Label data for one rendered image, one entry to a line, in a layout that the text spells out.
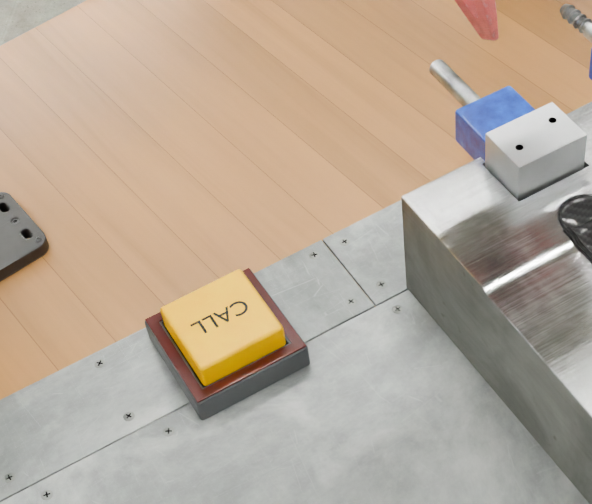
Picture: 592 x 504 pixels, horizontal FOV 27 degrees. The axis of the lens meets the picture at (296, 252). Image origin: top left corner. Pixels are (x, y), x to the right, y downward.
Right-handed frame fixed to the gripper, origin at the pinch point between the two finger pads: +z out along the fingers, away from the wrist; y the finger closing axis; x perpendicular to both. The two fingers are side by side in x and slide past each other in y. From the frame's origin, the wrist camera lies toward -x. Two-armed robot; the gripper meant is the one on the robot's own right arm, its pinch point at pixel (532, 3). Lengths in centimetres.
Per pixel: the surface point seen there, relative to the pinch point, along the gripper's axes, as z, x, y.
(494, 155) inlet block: 9.0, 4.9, -2.6
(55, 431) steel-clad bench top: 16.0, 14.0, -33.1
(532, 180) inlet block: 10.9, 2.9, -1.6
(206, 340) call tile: 13.7, 10.6, -22.5
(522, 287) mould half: 14.7, -1.2, -6.4
